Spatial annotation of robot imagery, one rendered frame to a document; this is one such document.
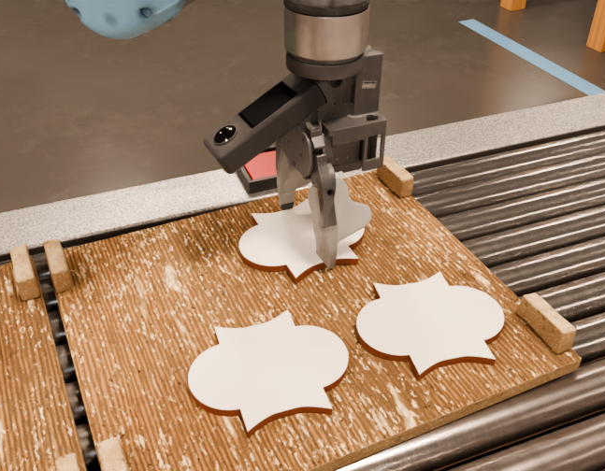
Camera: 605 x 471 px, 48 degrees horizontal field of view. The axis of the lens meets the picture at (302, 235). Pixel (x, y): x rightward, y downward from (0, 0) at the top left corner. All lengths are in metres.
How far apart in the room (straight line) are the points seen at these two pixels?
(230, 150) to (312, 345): 0.19
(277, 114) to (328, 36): 0.08
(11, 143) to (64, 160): 0.28
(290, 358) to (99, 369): 0.17
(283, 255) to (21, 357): 0.26
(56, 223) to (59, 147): 2.09
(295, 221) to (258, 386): 0.23
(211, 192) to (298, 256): 0.20
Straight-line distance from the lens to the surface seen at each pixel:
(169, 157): 2.74
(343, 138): 0.65
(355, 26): 0.61
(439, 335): 0.63
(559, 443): 0.61
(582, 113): 1.11
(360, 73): 0.65
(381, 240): 0.74
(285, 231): 0.73
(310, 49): 0.61
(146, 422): 0.58
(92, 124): 3.06
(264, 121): 0.62
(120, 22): 0.50
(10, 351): 0.67
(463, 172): 0.91
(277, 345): 0.61
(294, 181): 0.74
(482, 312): 0.66
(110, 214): 0.84
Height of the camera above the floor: 1.39
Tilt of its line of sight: 38 degrees down
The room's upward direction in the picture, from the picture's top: straight up
